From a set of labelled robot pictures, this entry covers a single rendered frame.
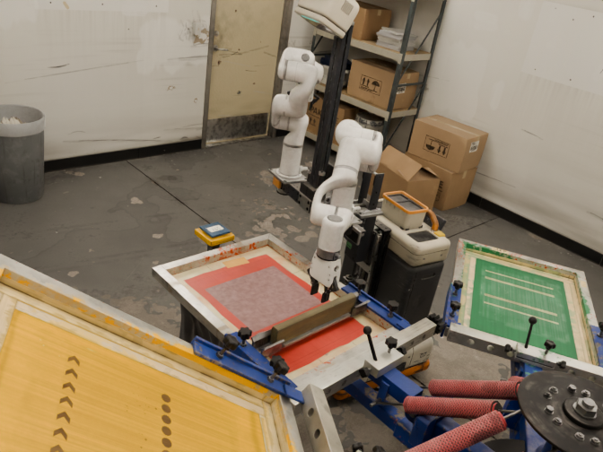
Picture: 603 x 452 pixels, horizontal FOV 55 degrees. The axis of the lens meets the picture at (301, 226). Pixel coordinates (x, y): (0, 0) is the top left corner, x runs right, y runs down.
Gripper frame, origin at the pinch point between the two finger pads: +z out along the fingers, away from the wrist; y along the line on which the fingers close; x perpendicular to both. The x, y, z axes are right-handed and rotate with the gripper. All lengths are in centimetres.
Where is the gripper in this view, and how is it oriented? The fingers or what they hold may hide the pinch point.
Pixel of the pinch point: (319, 292)
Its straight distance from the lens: 195.9
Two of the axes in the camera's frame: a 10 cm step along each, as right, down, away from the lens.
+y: -6.7, -4.3, 6.1
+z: -1.5, 8.8, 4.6
